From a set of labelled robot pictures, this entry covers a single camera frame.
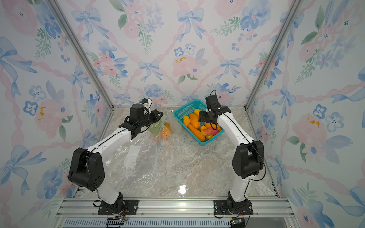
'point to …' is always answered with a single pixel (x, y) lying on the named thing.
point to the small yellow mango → (196, 111)
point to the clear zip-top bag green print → (155, 128)
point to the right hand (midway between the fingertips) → (206, 116)
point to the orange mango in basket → (194, 120)
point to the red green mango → (209, 131)
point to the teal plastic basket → (188, 116)
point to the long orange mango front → (198, 135)
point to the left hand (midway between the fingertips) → (164, 112)
